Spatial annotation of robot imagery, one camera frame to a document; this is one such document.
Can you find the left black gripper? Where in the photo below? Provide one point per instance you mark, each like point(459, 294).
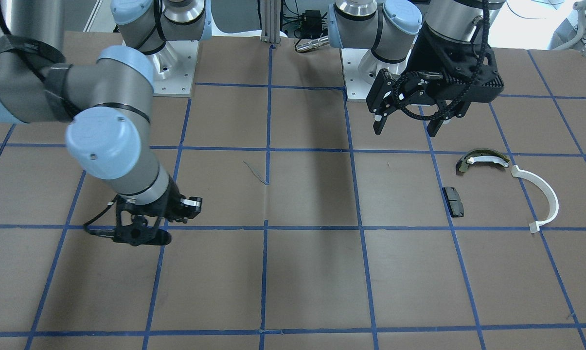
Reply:
point(425, 54)

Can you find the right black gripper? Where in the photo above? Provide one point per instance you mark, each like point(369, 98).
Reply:
point(173, 202)

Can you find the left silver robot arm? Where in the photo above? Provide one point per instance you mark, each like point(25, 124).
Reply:
point(391, 29)

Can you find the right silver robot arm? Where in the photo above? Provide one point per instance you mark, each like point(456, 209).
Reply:
point(107, 106)

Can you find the dark green brake shoe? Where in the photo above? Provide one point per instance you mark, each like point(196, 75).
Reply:
point(481, 155)

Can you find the black brake pad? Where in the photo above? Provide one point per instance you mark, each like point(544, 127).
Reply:
point(454, 202)

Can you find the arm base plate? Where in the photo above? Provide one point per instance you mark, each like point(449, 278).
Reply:
point(174, 68)
point(359, 68)

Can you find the aluminium frame post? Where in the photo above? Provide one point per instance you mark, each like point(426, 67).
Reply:
point(270, 19)

